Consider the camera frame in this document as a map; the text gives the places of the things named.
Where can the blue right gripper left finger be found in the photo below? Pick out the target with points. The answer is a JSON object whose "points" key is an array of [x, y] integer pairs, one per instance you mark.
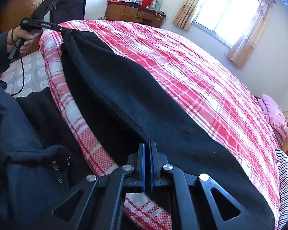
{"points": [[141, 164]]}

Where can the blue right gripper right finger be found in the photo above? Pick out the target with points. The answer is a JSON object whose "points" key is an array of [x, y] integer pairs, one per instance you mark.
{"points": [[154, 164]]}

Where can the beige curtain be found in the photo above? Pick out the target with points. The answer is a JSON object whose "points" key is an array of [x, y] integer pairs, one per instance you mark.
{"points": [[185, 15], [243, 48]]}

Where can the striped pillow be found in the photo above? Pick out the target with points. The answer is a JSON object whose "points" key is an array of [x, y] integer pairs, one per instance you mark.
{"points": [[282, 162]]}

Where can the brown wooden door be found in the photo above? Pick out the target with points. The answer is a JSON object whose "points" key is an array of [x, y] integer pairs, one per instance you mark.
{"points": [[19, 12]]}

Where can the dark blue jacket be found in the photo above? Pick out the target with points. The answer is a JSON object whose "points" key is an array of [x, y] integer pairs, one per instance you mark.
{"points": [[40, 160]]}

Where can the black chair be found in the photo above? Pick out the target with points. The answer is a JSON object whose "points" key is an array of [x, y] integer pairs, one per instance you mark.
{"points": [[67, 10]]}

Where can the black pants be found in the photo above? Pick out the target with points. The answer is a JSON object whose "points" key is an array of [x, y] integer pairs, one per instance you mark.
{"points": [[125, 106]]}

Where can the left beige curtain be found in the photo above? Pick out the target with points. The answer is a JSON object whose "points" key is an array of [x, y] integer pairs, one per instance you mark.
{"points": [[185, 15]]}

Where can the person left hand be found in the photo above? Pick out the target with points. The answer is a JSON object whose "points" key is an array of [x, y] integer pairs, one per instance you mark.
{"points": [[19, 33]]}

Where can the red plaid bed cover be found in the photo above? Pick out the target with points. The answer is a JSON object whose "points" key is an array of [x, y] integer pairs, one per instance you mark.
{"points": [[214, 98]]}

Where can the brown wooden desk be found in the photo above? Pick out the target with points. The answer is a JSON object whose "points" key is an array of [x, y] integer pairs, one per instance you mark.
{"points": [[132, 13]]}

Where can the pink folded blanket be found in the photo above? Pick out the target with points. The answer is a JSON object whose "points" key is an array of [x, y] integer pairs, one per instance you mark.
{"points": [[275, 117]]}

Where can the right beige curtain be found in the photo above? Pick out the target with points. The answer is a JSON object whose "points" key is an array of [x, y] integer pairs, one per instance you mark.
{"points": [[243, 48]]}

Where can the far window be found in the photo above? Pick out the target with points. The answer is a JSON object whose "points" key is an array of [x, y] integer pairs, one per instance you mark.
{"points": [[227, 20]]}

